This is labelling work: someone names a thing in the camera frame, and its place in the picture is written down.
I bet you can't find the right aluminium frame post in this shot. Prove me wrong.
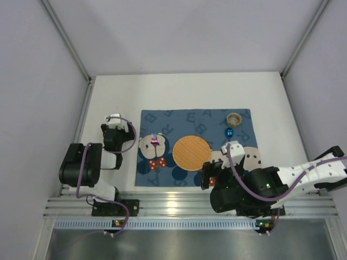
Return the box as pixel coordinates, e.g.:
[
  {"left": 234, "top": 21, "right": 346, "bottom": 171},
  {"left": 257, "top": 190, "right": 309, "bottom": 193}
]
[{"left": 280, "top": 0, "right": 333, "bottom": 79}]

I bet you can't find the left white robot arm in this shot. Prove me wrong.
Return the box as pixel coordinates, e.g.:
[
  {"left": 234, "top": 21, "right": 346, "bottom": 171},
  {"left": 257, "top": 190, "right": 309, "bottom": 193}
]
[{"left": 59, "top": 114, "right": 136, "bottom": 204}]

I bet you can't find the slotted grey cable duct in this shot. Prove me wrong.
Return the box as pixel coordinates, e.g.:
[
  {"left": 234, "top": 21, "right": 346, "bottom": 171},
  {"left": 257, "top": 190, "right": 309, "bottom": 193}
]
[{"left": 54, "top": 218, "right": 274, "bottom": 230}]

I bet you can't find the aluminium frame post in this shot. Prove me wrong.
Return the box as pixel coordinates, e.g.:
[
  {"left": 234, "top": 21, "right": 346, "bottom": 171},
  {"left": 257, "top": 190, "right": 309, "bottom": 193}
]
[
  {"left": 39, "top": 0, "right": 91, "bottom": 82},
  {"left": 280, "top": 0, "right": 333, "bottom": 79}
]

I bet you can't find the shiny blue spoon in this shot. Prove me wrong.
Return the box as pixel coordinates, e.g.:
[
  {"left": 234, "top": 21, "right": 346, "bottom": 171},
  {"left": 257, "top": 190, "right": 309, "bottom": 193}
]
[{"left": 224, "top": 127, "right": 234, "bottom": 141}]

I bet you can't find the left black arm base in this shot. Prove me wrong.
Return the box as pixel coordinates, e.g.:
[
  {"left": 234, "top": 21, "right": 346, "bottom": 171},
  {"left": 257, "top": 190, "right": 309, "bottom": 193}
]
[{"left": 86, "top": 196, "right": 140, "bottom": 217}]

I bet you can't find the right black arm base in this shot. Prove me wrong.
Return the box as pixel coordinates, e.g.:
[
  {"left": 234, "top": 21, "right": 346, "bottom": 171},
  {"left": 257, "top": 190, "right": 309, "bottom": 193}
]
[{"left": 236, "top": 207, "right": 286, "bottom": 218}]

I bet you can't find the left aluminium frame post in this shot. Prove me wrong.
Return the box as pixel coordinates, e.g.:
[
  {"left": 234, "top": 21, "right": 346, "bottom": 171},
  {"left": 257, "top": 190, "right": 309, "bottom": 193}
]
[{"left": 39, "top": 0, "right": 91, "bottom": 82}]

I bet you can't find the iridescent purple fork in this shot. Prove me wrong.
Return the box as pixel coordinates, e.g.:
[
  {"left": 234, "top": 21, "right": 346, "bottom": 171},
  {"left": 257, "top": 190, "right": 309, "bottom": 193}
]
[{"left": 151, "top": 133, "right": 160, "bottom": 173}]

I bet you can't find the orange woven round plate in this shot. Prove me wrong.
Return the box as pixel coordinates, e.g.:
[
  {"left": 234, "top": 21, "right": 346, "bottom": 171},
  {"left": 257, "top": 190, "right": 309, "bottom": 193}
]
[{"left": 172, "top": 135, "right": 211, "bottom": 172}]

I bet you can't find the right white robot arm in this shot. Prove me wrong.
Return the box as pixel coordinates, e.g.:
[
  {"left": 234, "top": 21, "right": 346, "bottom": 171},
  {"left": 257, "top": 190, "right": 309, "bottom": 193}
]
[{"left": 198, "top": 141, "right": 346, "bottom": 218}]

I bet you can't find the small brown woven cup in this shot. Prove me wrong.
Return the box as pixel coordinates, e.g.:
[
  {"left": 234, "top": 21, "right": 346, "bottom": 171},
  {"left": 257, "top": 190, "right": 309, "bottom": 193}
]
[{"left": 226, "top": 113, "right": 242, "bottom": 128}]

